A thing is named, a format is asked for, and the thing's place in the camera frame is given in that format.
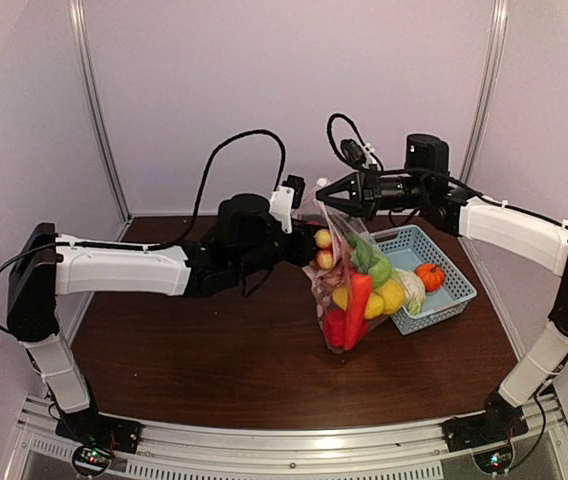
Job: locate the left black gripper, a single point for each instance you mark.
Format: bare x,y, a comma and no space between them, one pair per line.
305,250

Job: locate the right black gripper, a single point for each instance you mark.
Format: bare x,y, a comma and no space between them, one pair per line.
365,194

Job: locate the clear polka dot zip bag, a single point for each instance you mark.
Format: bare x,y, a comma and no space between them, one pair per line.
341,226

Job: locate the orange toy carrot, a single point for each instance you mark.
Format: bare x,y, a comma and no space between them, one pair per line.
359,283

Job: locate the green toy apple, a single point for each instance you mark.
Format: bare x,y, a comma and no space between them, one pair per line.
380,271

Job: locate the red toy bell pepper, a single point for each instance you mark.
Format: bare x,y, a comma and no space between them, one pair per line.
335,331

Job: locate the yellow toy pear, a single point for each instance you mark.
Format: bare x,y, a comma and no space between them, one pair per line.
393,295

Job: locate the toy cabbage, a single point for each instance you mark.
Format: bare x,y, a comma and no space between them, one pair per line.
415,293

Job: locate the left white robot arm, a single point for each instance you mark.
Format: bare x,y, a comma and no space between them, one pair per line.
251,234

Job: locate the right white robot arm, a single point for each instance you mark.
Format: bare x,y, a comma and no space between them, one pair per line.
425,185

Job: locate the orange toy pumpkin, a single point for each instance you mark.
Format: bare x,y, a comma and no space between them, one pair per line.
431,275

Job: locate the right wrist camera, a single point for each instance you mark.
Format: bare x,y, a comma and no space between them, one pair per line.
357,156

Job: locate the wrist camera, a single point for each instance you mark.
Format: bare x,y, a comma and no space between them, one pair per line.
285,199
357,156

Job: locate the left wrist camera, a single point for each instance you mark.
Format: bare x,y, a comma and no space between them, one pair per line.
285,199

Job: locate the right aluminium frame post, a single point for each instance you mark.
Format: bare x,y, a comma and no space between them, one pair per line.
493,59

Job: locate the aluminium frame post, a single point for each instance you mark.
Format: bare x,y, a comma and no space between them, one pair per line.
493,59
96,115

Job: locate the aluminium front rail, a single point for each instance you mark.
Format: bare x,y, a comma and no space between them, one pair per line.
411,450

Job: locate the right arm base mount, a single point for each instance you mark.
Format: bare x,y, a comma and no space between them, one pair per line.
484,440

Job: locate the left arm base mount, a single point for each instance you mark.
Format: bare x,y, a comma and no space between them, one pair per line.
100,437

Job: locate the left aluminium frame post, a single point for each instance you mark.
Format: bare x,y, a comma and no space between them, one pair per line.
96,115

